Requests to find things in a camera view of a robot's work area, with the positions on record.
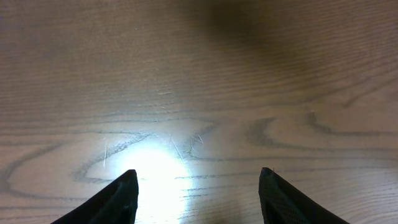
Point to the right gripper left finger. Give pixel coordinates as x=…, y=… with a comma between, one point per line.
x=114, y=204

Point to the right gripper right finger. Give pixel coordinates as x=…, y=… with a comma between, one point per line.
x=282, y=203

